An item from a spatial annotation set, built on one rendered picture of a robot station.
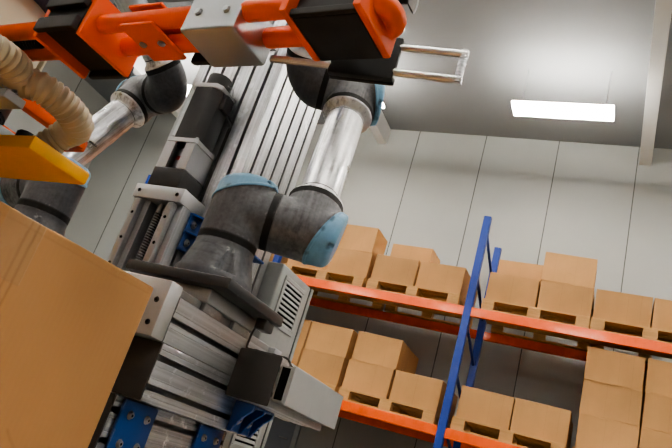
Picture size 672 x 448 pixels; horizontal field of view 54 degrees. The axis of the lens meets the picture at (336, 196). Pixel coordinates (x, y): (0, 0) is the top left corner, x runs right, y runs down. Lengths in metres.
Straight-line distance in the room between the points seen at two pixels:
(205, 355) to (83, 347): 0.39
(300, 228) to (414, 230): 8.89
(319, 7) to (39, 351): 0.46
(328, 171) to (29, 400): 0.76
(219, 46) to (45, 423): 0.44
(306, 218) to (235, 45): 0.61
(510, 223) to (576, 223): 0.90
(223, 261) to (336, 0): 0.70
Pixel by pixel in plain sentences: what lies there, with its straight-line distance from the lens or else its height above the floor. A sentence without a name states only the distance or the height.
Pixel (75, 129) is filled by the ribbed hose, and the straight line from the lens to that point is 0.92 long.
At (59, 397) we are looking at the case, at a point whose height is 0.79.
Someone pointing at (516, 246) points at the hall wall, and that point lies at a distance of 9.73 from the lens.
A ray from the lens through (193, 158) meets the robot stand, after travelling 1.51.
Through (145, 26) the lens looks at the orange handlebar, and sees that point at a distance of 0.75.
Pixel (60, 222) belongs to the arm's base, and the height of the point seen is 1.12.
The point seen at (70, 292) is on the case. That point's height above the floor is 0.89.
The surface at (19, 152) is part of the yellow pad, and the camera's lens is 0.93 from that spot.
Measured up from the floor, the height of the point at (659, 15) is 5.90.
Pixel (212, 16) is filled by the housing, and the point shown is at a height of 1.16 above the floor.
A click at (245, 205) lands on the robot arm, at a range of 1.24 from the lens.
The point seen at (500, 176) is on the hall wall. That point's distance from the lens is 10.26.
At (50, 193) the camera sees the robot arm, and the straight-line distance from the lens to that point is 1.56.
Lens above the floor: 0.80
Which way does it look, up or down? 22 degrees up
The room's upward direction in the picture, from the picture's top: 18 degrees clockwise
